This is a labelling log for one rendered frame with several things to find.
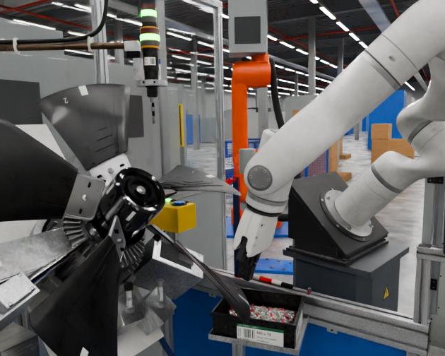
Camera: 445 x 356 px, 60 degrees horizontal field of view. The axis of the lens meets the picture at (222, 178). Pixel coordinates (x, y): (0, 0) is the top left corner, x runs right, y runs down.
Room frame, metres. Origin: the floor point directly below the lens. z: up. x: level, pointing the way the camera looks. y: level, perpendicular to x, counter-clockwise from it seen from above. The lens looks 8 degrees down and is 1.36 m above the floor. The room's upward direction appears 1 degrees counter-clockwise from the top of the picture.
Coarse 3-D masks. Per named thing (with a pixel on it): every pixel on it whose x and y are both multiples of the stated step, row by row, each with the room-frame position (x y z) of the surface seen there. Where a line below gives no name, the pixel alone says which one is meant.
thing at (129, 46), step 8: (128, 48) 0.89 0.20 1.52; (136, 48) 0.89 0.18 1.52; (128, 56) 0.88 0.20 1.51; (136, 56) 0.88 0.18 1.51; (136, 64) 0.89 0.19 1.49; (136, 72) 0.89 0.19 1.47; (136, 80) 0.89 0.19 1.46; (144, 80) 0.87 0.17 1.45; (152, 80) 0.87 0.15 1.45; (160, 80) 0.88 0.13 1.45
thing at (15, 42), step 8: (104, 8) 0.90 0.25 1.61; (104, 16) 0.90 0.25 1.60; (104, 24) 0.90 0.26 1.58; (96, 32) 0.90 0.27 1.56; (0, 40) 0.90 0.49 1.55; (8, 40) 0.90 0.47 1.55; (16, 40) 0.90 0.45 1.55; (24, 40) 0.90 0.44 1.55; (32, 40) 0.90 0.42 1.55; (40, 40) 0.90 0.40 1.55; (48, 40) 0.90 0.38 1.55; (56, 40) 0.90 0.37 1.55; (64, 40) 0.90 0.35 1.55; (72, 40) 0.90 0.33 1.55; (80, 40) 0.90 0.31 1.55; (88, 40) 0.89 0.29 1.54; (88, 48) 0.89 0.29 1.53
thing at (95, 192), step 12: (84, 180) 0.77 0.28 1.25; (96, 180) 0.78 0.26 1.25; (72, 192) 0.76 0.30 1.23; (84, 192) 0.77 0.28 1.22; (96, 192) 0.78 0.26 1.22; (72, 204) 0.76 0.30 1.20; (84, 204) 0.77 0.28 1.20; (96, 204) 0.79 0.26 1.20; (72, 216) 0.76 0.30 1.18; (84, 216) 0.77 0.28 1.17
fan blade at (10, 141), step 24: (0, 120) 0.70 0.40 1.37; (0, 144) 0.69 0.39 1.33; (24, 144) 0.71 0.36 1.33; (0, 168) 0.68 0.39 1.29; (24, 168) 0.70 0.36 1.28; (48, 168) 0.73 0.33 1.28; (72, 168) 0.75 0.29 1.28; (0, 192) 0.68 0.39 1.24; (24, 192) 0.70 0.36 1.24; (48, 192) 0.72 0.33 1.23; (0, 216) 0.67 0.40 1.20; (24, 216) 0.70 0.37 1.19; (48, 216) 0.73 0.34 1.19
